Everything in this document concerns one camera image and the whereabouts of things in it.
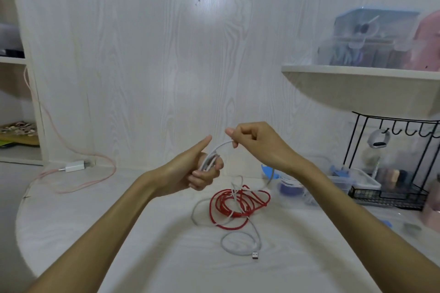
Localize person's right hand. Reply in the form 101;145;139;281
225;122;299;177

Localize person's left hand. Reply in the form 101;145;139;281
150;135;224;201

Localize white usb cable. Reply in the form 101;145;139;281
191;141;275;263

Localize person's right forearm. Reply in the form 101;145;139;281
285;160;440;293

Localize person's left forearm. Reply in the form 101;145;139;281
26;170;162;293

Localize blue plastic piece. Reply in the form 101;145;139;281
261;164;283;181

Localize purple tape roll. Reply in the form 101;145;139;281
279;178;306;198

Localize white charger adapter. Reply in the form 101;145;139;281
64;160;96;173

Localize clear plastic container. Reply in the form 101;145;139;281
327;165;382;198

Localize clear storage box blue lid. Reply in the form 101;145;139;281
317;7;422;69

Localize tray of colourful items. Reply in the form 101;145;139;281
0;121;41;148

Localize pink cup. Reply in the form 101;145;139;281
421;175;440;233

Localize pink plastic container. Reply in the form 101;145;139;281
408;11;440;72

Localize red coiled cable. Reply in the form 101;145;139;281
209;184;272;231

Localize pink charging cable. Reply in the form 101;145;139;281
23;65;118;194

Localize white wall shelf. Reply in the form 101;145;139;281
281;64;440;81

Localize black wire rack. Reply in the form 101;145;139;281
343;111;440;212

